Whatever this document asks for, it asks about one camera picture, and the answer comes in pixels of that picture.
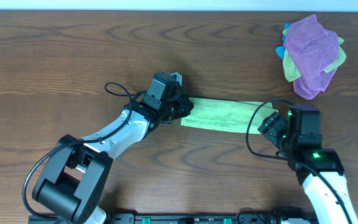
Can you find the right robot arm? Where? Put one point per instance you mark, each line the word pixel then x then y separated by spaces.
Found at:
pixel 319 171

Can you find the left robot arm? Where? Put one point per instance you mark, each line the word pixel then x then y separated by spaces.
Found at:
pixel 76 170

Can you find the green microfiber cloth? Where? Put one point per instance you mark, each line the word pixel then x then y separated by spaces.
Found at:
pixel 228 116

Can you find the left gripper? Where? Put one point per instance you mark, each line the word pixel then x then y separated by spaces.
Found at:
pixel 183 105

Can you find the blue cloth in pile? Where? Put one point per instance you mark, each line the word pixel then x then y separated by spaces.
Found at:
pixel 280 50

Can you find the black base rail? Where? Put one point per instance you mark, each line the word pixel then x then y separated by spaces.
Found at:
pixel 244 218

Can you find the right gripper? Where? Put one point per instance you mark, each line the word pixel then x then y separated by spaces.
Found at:
pixel 271 125

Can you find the green cloth in pile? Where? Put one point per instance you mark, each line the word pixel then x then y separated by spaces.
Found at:
pixel 291 70

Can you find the purple cloth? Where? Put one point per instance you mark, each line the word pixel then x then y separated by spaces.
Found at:
pixel 302 90

